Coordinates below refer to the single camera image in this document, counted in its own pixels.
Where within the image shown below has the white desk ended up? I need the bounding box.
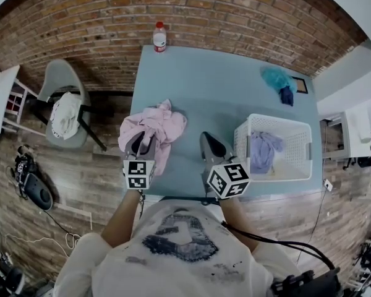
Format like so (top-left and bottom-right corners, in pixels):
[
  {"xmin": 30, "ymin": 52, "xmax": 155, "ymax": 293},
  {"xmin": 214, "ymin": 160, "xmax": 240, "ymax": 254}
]
[{"xmin": 318, "ymin": 106, "xmax": 371, "ymax": 161}]

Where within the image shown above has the lavender garment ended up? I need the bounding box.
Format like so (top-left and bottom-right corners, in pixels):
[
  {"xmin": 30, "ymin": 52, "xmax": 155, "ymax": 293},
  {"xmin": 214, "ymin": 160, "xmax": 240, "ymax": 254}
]
[{"xmin": 249, "ymin": 130, "xmax": 287, "ymax": 176}]

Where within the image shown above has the teal fluffy cloth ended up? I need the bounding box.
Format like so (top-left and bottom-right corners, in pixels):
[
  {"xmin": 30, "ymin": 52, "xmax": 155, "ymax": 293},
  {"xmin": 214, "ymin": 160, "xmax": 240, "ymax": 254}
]
[{"xmin": 260, "ymin": 66, "xmax": 298, "ymax": 94}]

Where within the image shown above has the red-capped water bottle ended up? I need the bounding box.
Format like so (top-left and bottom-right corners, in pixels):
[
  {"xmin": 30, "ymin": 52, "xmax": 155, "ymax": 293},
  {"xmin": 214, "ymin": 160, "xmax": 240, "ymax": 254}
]
[{"xmin": 152, "ymin": 21, "xmax": 168, "ymax": 54}]

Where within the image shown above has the black equipment pack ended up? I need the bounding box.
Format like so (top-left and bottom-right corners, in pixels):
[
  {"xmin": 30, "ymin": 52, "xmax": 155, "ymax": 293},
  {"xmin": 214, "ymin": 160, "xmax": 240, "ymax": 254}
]
[{"xmin": 270, "ymin": 267, "xmax": 343, "ymax": 297}]

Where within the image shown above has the black framed tan board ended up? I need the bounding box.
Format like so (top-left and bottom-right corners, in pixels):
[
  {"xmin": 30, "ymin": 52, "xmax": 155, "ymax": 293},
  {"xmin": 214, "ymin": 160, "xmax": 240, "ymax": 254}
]
[{"xmin": 290, "ymin": 75, "xmax": 309, "ymax": 96}]

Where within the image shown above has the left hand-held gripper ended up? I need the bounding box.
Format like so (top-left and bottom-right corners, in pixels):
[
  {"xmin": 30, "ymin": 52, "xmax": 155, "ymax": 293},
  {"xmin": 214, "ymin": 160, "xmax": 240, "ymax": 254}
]
[{"xmin": 122, "ymin": 133, "xmax": 158, "ymax": 191}]

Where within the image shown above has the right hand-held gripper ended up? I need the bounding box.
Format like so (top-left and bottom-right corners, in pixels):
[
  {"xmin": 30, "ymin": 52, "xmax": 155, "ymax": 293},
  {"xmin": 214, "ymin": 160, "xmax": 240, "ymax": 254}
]
[{"xmin": 198, "ymin": 131, "xmax": 252, "ymax": 201}]

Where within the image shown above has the white wooden stool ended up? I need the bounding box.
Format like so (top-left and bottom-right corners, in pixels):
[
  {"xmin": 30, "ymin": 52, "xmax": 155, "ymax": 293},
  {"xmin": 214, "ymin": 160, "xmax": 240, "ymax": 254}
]
[{"xmin": 2, "ymin": 77, "xmax": 40, "ymax": 133}]

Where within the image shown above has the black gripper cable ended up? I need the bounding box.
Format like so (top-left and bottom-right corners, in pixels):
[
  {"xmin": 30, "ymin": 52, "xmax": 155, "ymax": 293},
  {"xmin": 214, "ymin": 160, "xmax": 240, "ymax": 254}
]
[{"xmin": 221, "ymin": 221, "xmax": 335, "ymax": 272}]

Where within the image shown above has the person's white printed shirt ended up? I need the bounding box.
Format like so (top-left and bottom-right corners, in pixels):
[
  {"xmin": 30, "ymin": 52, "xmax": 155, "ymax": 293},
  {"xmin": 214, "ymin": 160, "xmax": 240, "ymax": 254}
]
[{"xmin": 54, "ymin": 198, "xmax": 301, "ymax": 297}]

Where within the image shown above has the person's left forearm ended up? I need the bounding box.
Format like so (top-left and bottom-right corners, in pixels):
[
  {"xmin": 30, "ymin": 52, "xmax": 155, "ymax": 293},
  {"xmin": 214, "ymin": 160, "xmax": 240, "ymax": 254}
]
[{"xmin": 100, "ymin": 189, "xmax": 143, "ymax": 249}]

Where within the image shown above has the white crumpled garment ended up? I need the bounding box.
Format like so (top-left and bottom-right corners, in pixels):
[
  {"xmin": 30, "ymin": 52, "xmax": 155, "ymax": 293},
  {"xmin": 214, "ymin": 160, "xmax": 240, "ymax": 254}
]
[{"xmin": 50, "ymin": 92, "xmax": 83, "ymax": 141}]

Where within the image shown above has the white side table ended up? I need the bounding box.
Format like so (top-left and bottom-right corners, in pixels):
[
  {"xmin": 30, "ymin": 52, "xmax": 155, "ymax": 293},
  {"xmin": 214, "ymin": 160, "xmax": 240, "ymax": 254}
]
[{"xmin": 0, "ymin": 62, "xmax": 21, "ymax": 134}]

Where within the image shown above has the black oval device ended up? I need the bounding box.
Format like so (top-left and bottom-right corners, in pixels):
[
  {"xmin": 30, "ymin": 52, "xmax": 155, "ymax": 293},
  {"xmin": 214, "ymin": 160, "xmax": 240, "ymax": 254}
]
[{"xmin": 14, "ymin": 145, "xmax": 54, "ymax": 212}]

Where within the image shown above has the grey shell chair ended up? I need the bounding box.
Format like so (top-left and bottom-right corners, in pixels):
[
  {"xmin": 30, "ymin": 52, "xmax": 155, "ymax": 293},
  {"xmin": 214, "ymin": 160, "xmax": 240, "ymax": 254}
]
[{"xmin": 27, "ymin": 59, "xmax": 108, "ymax": 152}]

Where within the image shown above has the white floor cable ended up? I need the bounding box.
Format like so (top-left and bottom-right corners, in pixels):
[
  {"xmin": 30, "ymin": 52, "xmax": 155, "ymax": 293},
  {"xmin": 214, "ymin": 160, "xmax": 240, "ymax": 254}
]
[{"xmin": 5, "ymin": 231, "xmax": 82, "ymax": 257}]

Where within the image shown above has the white plastic laundry basket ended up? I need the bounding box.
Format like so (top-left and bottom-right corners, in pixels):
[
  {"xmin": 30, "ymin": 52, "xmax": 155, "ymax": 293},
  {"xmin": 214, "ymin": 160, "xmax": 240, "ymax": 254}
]
[{"xmin": 233, "ymin": 113, "xmax": 313, "ymax": 183}]

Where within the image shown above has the person's right forearm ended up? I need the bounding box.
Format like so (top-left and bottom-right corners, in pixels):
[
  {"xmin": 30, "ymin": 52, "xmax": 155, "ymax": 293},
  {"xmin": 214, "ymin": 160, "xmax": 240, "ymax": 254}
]
[{"xmin": 219, "ymin": 196, "xmax": 261, "ymax": 256}]

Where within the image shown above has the black office chair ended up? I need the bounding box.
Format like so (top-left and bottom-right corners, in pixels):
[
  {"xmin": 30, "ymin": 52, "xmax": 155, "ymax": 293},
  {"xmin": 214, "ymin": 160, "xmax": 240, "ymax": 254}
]
[{"xmin": 343, "ymin": 155, "xmax": 371, "ymax": 170}]

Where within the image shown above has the pink garment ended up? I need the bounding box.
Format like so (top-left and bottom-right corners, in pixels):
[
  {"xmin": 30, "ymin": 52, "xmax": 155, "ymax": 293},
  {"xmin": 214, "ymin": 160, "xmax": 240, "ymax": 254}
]
[{"xmin": 117, "ymin": 98, "xmax": 188, "ymax": 176}]

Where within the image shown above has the navy blue cloth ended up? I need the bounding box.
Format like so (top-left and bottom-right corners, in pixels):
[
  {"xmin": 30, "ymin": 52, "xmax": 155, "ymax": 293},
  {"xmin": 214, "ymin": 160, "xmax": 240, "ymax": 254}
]
[{"xmin": 279, "ymin": 86, "xmax": 295, "ymax": 107}]

